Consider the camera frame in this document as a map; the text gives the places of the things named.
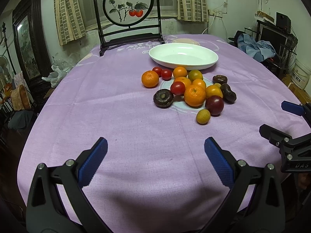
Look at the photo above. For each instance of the white plastic bucket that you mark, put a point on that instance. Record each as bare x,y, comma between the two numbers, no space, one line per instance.
300,75

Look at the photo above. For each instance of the dark framed wall painting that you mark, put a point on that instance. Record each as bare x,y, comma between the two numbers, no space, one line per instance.
30,46

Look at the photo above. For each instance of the white plastic bag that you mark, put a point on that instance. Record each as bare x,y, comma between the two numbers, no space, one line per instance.
58,73

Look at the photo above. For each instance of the woven basket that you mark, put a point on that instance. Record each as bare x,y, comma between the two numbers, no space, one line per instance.
19,98

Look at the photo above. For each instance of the white oval plate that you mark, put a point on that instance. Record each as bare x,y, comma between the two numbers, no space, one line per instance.
189,56

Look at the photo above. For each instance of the blue cloth pile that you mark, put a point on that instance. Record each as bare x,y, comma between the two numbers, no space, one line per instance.
260,51

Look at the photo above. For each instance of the red cherry tomato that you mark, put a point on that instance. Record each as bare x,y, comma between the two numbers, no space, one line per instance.
178,88
158,70
166,74

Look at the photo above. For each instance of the right beige curtain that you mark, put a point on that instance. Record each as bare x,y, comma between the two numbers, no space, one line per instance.
192,10

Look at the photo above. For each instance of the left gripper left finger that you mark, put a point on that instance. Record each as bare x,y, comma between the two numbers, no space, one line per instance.
45,209

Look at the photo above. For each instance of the small orange mandarin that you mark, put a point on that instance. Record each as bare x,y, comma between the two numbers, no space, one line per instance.
199,82

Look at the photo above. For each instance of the dark brown mushroom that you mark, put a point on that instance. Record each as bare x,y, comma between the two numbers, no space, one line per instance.
229,96
220,79
163,98

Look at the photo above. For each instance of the beige curtain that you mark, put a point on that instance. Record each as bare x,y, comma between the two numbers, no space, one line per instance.
192,10
69,22

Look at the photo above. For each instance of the left beige curtain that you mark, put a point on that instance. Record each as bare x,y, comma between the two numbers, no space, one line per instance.
69,22

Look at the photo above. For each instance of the small yellow-green longan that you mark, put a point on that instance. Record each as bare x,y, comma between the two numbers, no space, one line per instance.
203,117

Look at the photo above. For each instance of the greenish yellow mandarin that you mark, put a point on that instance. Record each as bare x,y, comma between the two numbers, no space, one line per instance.
195,74

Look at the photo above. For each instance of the large orange mandarin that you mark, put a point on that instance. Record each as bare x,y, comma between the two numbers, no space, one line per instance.
194,96

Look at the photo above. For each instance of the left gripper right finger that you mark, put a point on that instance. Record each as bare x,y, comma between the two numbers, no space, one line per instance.
254,202

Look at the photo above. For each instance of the black shelf rack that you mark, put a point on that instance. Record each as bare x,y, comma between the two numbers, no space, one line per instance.
278,32

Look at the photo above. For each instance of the dark red plum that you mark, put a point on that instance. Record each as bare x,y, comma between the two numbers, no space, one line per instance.
215,105

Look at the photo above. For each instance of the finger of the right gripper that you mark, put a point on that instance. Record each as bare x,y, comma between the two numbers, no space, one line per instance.
300,110
295,153

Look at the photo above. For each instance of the purple tablecloth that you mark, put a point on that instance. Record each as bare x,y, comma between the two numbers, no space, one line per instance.
156,176

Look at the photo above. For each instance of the dark brown mushroom top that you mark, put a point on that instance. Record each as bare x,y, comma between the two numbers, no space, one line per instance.
220,79

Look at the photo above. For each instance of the black framed embroidery screen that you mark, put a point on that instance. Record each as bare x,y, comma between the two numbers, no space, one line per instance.
123,22

